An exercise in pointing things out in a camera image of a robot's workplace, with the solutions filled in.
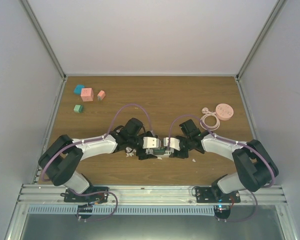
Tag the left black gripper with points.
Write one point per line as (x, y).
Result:
(143, 156)

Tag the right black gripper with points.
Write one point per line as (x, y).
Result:
(176, 154)

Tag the pink round power strip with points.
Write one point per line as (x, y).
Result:
(224, 112)

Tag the pink rounded plug adapter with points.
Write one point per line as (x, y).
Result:
(101, 95)

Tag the mint green usb charger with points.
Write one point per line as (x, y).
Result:
(78, 108)

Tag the pink cube socket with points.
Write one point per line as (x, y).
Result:
(87, 94)

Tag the blue square plug adapter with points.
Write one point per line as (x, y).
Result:
(78, 89)

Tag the white power strip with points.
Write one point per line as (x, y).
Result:
(159, 152)

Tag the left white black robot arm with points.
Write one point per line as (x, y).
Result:
(61, 159)

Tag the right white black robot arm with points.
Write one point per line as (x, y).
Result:
(255, 168)

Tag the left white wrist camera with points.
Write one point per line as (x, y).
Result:
(151, 142)

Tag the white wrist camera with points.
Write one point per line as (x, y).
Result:
(151, 142)
(172, 143)

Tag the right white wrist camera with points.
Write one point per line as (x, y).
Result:
(172, 143)

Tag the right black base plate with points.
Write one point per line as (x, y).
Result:
(209, 194)

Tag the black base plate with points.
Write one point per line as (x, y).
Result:
(209, 194)
(94, 194)

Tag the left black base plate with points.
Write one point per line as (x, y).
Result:
(94, 194)

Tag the aluminium rail frame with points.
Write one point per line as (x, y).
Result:
(161, 103)

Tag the grey slotted cable duct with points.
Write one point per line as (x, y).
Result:
(123, 210)

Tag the right aluminium post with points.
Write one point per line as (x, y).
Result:
(279, 4)

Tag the aluminium post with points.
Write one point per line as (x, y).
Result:
(279, 4)
(42, 36)

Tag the left aluminium post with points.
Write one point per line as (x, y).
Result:
(42, 36)

